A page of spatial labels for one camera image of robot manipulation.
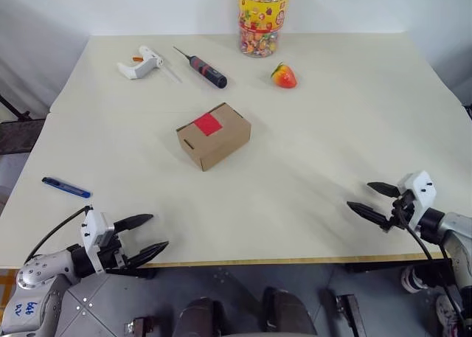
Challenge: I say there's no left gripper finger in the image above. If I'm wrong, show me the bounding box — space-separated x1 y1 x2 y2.
113 214 154 233
127 240 170 268

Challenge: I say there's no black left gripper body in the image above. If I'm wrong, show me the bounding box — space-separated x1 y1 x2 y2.
96 234 131 271

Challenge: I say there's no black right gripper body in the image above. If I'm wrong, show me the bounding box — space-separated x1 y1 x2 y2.
383 190 417 234

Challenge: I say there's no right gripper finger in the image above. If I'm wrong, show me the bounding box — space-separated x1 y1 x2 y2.
367 181 400 198
347 201 392 232

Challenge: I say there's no blue pen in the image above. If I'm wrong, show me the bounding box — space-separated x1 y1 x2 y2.
41 176 92 199

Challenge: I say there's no brown cardboard box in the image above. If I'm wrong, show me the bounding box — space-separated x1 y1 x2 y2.
176 101 252 173

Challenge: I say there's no white black sneaker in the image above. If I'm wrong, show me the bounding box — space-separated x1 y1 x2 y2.
400 265 431 292
434 294 468 337

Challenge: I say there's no dark rounded shape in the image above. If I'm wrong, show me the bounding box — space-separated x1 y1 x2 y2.
173 297 226 337
261 287 318 337

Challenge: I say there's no red tape seal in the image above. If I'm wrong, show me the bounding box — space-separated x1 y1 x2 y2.
192 112 224 136

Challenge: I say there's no red toy strawberry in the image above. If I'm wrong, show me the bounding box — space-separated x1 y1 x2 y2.
271 61 299 90

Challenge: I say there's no white glue gun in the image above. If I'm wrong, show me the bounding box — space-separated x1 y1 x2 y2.
117 45 164 80

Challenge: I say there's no black tripod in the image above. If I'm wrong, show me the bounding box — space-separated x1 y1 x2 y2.
0 93 30 123

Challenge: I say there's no black red screwdriver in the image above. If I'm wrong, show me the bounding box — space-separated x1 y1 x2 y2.
173 46 228 90

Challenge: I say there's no candy jar with orange lid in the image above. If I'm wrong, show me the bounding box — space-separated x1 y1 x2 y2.
237 0 291 59

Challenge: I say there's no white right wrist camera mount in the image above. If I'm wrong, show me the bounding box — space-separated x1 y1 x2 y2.
397 170 438 231

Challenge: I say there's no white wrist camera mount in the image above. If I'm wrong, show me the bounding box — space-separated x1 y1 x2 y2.
397 170 438 231
80 209 116 275

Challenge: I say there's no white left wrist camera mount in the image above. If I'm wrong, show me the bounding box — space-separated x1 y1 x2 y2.
80 209 116 275

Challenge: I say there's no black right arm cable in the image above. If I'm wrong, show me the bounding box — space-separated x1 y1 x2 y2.
398 202 468 337

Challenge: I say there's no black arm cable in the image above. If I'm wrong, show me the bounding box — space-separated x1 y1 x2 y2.
398 202 468 337
24 204 93 266

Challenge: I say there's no black table frame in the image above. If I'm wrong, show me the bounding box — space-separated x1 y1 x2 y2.
105 257 454 279

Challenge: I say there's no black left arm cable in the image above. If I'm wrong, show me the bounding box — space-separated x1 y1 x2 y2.
24 204 93 266

